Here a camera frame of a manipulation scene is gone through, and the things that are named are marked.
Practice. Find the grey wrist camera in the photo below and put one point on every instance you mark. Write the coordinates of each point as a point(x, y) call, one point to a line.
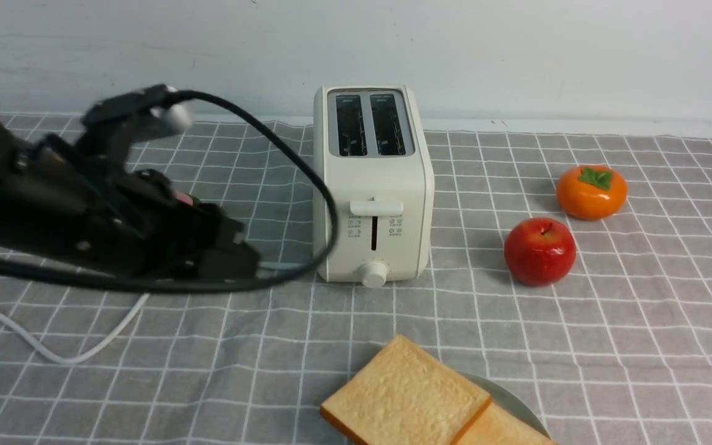
point(139, 120)

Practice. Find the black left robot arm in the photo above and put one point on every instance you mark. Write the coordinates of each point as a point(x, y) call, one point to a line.
point(20, 211)

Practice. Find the red fake apple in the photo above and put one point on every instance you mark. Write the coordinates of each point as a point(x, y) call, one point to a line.
point(539, 251)

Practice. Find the pink fake peach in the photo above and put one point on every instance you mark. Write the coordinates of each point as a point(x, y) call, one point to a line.
point(186, 199)

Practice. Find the white two-slot toaster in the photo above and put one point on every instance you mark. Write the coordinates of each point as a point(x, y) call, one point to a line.
point(370, 150)

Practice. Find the light green round plate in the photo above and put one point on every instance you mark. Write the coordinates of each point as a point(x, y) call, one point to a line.
point(509, 402)

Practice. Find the orange fake persimmon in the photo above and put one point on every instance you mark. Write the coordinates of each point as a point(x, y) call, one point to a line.
point(591, 192)

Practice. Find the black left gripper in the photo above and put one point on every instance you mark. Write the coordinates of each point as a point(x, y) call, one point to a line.
point(102, 217)

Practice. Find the toast slice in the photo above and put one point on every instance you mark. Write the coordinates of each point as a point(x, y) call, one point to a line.
point(494, 425)
point(405, 396)

